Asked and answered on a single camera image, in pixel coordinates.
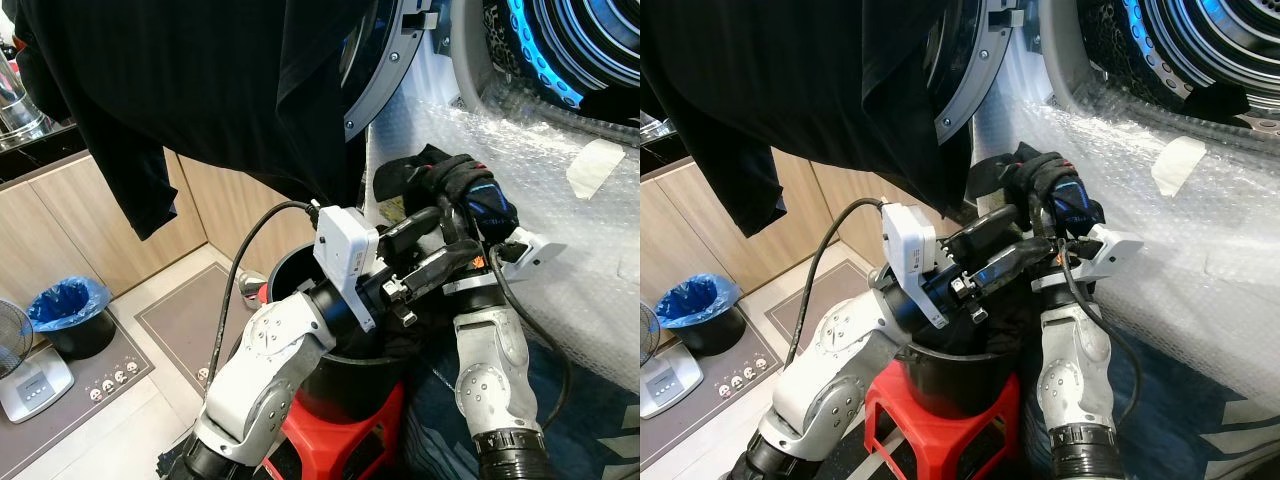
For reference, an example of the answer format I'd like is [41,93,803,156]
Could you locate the steel pot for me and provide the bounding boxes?
[0,48,53,143]

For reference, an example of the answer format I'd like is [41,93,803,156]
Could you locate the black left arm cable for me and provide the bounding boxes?
[204,199,323,393]
[784,196,889,373]

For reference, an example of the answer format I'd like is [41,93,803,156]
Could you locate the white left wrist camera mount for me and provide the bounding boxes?
[312,204,382,333]
[880,201,952,330]

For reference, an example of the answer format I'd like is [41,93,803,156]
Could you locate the black countertop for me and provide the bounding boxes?
[640,122,693,179]
[0,120,93,187]

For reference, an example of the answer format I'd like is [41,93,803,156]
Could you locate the white fan base with buttons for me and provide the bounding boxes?
[640,340,707,420]
[0,345,77,424]

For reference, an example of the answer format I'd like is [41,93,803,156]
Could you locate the blue-lit steel washer drum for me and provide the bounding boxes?
[1080,0,1280,123]
[482,0,641,113]

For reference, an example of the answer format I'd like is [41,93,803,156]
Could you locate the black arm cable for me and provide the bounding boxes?
[204,199,323,393]
[486,244,573,433]
[1058,238,1143,433]
[784,196,889,373]

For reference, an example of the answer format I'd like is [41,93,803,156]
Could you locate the white fan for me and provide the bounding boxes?
[0,297,37,379]
[640,300,662,373]

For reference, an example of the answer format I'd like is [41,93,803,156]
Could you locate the black bin with blue bag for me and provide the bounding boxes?
[27,276,117,362]
[655,272,747,357]

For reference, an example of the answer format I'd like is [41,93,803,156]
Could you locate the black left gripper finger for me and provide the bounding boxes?
[972,236,1063,297]
[945,204,1027,267]
[378,206,445,265]
[398,238,485,298]

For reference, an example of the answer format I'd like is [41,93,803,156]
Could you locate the wooden cabinet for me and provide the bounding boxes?
[0,148,293,313]
[640,152,903,313]

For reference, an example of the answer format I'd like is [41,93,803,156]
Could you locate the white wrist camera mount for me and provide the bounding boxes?
[1064,224,1147,288]
[312,204,382,333]
[488,227,567,293]
[880,201,952,330]

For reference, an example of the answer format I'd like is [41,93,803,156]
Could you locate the grey round washer door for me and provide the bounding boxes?
[930,0,1043,147]
[340,0,443,143]

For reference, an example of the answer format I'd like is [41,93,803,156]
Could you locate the red plastic stool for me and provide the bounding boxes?
[864,358,1023,480]
[262,378,407,480]

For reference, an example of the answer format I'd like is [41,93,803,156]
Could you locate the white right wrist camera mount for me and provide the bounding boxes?
[488,227,567,293]
[1064,224,1147,288]

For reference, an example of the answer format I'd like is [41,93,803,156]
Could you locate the beige tape patch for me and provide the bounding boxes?
[1150,135,1209,198]
[566,138,627,200]

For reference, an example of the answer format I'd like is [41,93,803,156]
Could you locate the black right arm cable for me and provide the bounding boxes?
[1058,238,1143,433]
[486,244,573,433]

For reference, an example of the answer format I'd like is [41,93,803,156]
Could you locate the black laundry bucket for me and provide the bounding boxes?
[884,296,1023,421]
[264,240,413,425]

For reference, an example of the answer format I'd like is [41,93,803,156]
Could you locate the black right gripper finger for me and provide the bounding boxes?
[420,152,493,219]
[964,140,1037,203]
[373,144,451,205]
[1006,148,1077,215]

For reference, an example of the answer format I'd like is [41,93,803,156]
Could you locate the black shirt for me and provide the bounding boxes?
[640,0,1003,239]
[14,0,403,242]

